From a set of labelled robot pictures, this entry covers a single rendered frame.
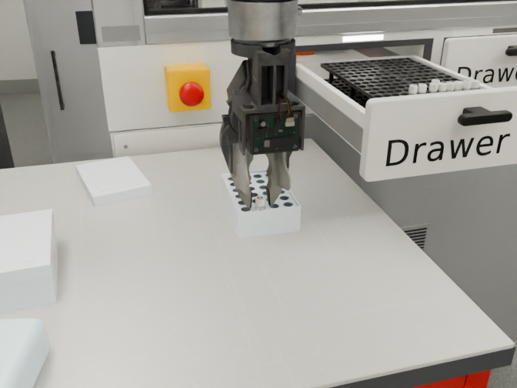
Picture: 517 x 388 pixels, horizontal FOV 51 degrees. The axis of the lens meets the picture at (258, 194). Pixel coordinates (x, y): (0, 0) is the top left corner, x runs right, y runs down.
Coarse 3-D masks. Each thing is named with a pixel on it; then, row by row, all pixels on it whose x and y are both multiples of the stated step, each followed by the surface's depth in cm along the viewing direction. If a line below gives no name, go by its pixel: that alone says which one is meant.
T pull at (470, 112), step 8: (464, 112) 70; (472, 112) 69; (480, 112) 68; (488, 112) 68; (496, 112) 68; (504, 112) 68; (464, 120) 67; (472, 120) 67; (480, 120) 68; (488, 120) 68; (496, 120) 68; (504, 120) 69
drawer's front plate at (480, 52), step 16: (448, 48) 102; (464, 48) 103; (480, 48) 104; (496, 48) 105; (448, 64) 104; (464, 64) 104; (480, 64) 105; (496, 64) 106; (512, 64) 107; (480, 80) 107; (496, 80) 108; (512, 80) 109
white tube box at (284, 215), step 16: (224, 176) 79; (256, 176) 80; (224, 192) 78; (256, 192) 74; (288, 192) 74; (240, 208) 70; (272, 208) 70; (288, 208) 70; (240, 224) 69; (256, 224) 70; (272, 224) 70; (288, 224) 71
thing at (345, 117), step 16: (304, 64) 99; (320, 64) 100; (432, 64) 99; (304, 80) 95; (320, 80) 89; (304, 96) 95; (320, 96) 88; (336, 96) 82; (320, 112) 88; (336, 112) 82; (352, 112) 77; (336, 128) 83; (352, 128) 77; (352, 144) 78
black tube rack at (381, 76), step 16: (336, 64) 97; (352, 64) 96; (368, 64) 97; (384, 64) 96; (400, 64) 96; (416, 64) 96; (336, 80) 97; (352, 80) 87; (368, 80) 86; (384, 80) 86; (400, 80) 87; (416, 80) 86; (448, 80) 87; (352, 96) 88; (368, 96) 80
